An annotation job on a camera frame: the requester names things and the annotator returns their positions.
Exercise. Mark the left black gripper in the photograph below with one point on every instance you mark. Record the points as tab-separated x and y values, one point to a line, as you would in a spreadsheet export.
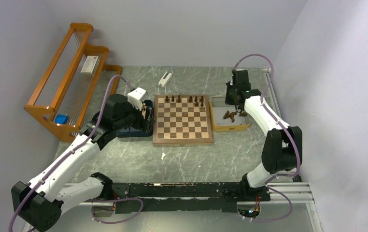
140	123

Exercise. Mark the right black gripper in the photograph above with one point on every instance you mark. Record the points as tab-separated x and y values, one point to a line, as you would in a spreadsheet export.
228	101

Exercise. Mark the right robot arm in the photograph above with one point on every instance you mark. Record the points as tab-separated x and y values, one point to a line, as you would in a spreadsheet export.
282	151

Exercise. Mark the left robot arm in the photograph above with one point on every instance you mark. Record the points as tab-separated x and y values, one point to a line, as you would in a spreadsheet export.
42	200

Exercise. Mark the light wooden chess pieces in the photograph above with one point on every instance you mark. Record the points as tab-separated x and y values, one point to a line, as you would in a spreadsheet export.
144	111

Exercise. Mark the dark chess pieces pile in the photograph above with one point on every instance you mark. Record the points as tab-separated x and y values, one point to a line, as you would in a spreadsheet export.
232	115

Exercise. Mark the wooden chess board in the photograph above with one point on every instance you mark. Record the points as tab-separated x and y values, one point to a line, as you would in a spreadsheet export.
179	124

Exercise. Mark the blue plastic tray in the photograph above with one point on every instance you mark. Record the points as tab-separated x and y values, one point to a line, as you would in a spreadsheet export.
132	132

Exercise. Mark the yellow metal tin tray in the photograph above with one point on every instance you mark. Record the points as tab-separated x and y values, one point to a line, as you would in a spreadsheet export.
218	108

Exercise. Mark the white plastic clip device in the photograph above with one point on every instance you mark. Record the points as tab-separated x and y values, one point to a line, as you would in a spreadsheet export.
165	79

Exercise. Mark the orange wooden rack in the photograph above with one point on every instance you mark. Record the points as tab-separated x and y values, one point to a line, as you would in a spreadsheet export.
63	89

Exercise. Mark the white red small box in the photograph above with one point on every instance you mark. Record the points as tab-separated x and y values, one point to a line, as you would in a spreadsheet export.
90	65

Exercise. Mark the blue small box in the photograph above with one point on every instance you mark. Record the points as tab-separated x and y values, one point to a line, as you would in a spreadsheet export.
61	119

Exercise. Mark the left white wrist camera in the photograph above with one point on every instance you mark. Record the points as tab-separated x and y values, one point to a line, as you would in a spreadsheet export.
136	97

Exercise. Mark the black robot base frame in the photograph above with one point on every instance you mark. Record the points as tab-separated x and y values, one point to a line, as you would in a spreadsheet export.
168	197

